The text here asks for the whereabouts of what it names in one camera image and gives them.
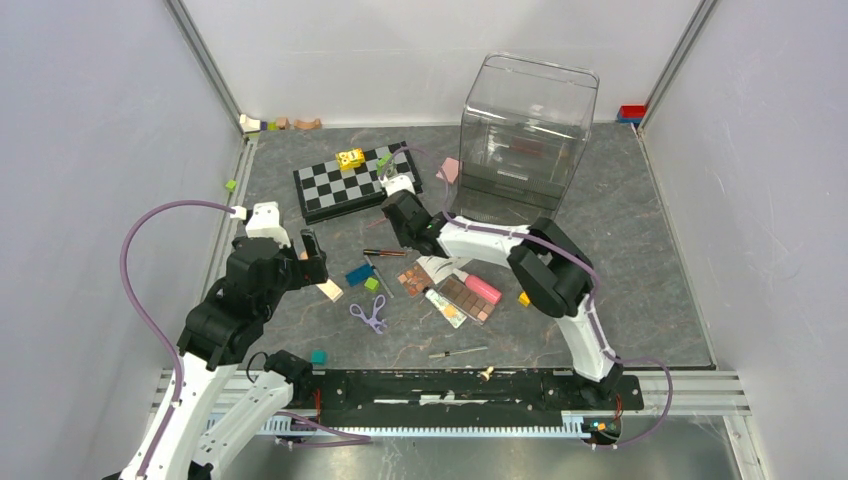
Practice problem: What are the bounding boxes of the pink bottle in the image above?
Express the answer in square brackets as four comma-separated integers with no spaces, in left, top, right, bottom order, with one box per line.
[453,269,502,305]

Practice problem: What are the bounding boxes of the brown eyeshadow palette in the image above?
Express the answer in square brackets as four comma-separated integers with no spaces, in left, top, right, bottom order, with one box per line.
[438,276,495,325]

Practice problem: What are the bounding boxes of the clear acrylic makeup organizer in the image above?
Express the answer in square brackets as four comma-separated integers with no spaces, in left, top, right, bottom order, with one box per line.
[450,53,600,225]

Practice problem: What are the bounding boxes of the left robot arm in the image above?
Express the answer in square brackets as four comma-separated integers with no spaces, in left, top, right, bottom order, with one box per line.
[115,222,328,479]

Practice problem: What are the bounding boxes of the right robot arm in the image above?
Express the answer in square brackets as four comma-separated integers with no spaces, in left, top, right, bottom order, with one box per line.
[381,190,644,410]

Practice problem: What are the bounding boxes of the cream wooden block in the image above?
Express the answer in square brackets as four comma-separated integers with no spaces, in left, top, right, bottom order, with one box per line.
[316,279,344,302]

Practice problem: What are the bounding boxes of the blue block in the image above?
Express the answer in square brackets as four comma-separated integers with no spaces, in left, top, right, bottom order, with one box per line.
[345,264,374,287]

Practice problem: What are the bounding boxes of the white eyebrow stencil card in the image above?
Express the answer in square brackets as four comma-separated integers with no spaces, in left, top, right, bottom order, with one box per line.
[416,256,470,284]

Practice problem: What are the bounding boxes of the brown lip pencil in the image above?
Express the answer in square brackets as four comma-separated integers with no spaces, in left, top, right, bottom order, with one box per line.
[362,249,407,257]

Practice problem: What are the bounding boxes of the small clear eyeshadow palette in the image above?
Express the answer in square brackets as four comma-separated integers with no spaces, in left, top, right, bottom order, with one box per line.
[397,263,435,297]

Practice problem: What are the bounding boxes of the grey pencil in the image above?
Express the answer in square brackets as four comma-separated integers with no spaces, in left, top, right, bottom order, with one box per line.
[365,255,394,299]

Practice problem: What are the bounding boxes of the small green cube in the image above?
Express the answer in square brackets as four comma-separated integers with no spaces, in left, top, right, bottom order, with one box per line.
[364,277,380,292]

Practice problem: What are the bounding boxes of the black white chessboard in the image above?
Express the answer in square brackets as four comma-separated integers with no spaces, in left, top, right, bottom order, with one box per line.
[293,141,406,225]

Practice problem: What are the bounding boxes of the pink sponge pad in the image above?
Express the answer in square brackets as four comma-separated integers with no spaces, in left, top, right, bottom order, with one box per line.
[436,157,460,185]

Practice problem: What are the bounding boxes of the green toy block on chessboard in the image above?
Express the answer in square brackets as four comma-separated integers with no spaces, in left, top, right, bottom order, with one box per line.
[377,153,396,179]

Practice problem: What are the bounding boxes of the teal cube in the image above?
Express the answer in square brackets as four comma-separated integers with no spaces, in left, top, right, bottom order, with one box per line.
[310,349,328,367]

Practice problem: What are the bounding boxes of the yellow toy block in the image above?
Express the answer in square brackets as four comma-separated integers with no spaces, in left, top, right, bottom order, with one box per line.
[335,148,365,171]

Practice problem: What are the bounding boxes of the white cream tube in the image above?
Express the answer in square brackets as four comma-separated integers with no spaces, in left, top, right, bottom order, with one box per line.
[424,288,467,329]

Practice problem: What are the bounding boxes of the wooden blocks in corner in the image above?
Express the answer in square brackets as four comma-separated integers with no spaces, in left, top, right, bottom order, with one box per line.
[238,114,323,134]

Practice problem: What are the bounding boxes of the white chess pawn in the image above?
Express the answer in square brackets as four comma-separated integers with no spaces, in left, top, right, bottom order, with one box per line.
[480,366,494,382]

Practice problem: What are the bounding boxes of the red blue bricks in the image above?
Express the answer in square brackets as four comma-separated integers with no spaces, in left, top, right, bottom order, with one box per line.
[616,104,647,125]

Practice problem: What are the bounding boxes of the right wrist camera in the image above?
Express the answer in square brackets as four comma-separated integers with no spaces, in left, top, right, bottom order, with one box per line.
[380,174,416,197]

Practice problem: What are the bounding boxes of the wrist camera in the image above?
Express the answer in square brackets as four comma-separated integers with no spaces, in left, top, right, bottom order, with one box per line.
[380,174,416,197]
[229,201,291,248]

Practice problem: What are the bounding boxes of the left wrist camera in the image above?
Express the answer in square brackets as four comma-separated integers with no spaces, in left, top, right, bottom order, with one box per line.
[229,201,291,248]

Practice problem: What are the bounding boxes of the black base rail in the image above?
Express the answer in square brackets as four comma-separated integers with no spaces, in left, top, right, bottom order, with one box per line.
[296,368,645,428]

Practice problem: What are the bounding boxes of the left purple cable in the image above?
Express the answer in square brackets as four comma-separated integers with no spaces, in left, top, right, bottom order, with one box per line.
[119,200,248,480]

